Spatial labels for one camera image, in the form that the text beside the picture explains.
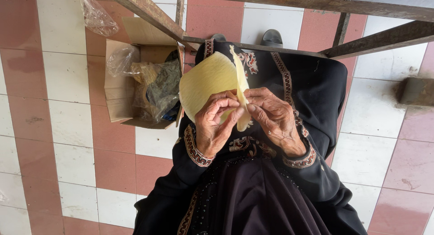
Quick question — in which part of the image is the person's left hand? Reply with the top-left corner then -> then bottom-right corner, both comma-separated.
195,89 -> 245,159

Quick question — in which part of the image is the person's right hand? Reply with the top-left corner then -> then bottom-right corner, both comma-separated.
244,87 -> 307,158

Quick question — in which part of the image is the large round yellow cracker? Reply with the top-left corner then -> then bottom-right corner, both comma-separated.
179,51 -> 240,124

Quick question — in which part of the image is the thin curved yellow cracker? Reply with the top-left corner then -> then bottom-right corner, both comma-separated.
229,45 -> 252,132

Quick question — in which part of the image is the dark grey plastic bag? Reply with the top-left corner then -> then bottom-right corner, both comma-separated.
146,51 -> 182,122

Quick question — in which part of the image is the black embroidered robe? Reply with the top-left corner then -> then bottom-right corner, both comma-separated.
133,39 -> 369,235

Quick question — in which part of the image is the yellowish plastic bag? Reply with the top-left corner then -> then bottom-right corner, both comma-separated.
130,61 -> 160,121

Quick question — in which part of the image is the open cardboard box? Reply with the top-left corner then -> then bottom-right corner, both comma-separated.
104,17 -> 186,130

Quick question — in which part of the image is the grey concrete block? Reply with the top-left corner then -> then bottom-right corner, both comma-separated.
399,77 -> 434,107

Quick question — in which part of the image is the clear crumpled plastic bag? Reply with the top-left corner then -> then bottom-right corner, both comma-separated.
77,0 -> 119,37

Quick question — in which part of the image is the rusty metal table frame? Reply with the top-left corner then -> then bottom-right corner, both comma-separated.
100,0 -> 434,59

